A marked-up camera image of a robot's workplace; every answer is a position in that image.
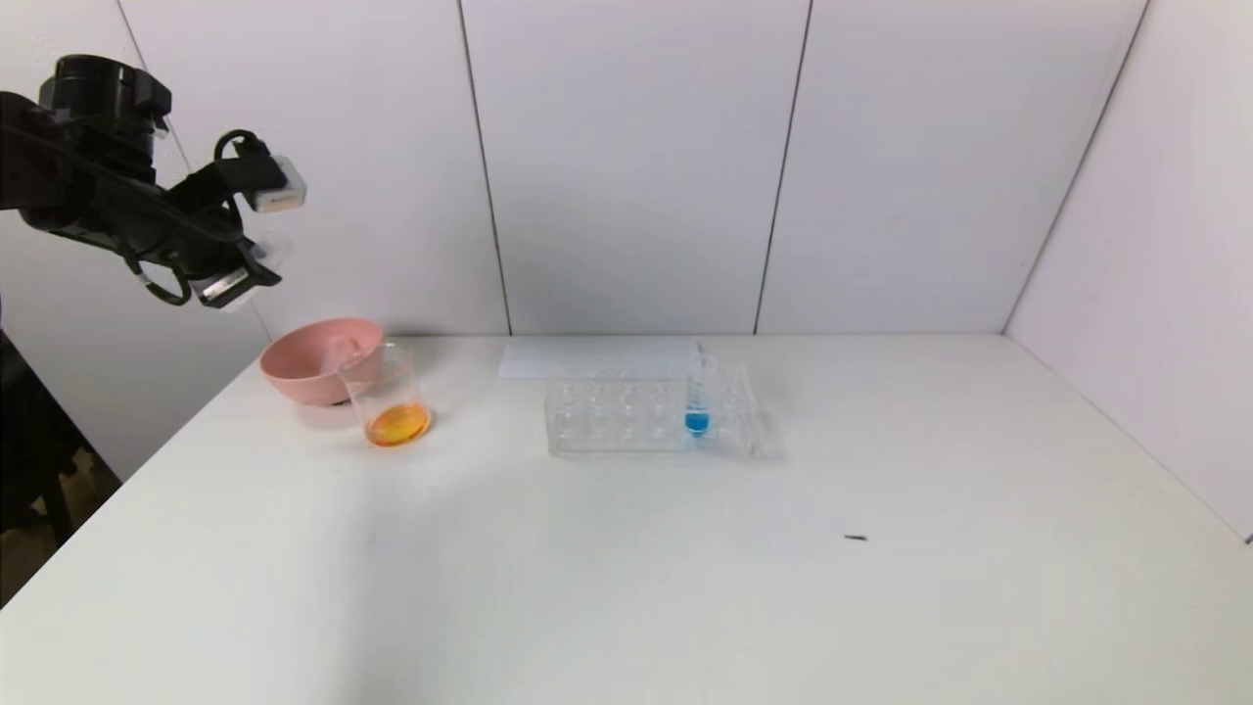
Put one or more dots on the white paper sheet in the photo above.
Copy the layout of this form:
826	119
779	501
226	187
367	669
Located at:
587	354

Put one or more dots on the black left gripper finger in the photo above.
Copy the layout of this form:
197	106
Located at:
259	276

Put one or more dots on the test tube with yellow liquid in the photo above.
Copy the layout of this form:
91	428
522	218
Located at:
272	250

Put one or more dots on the test tube with red liquid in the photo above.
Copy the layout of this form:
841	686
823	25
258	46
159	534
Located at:
345	351

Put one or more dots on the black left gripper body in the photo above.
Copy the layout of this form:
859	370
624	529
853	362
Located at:
227	283

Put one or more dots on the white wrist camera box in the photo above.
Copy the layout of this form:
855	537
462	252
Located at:
279	191

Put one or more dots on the orange and black left arm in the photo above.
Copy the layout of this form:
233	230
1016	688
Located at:
69	166

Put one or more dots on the clear plastic beaker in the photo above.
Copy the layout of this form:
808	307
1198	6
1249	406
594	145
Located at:
396	423

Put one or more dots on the test tube with blue liquid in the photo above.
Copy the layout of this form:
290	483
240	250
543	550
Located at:
696	421

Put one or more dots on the clear plastic test tube rack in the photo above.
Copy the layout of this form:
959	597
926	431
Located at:
729	431

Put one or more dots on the pink bowl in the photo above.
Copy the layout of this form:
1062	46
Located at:
303	372

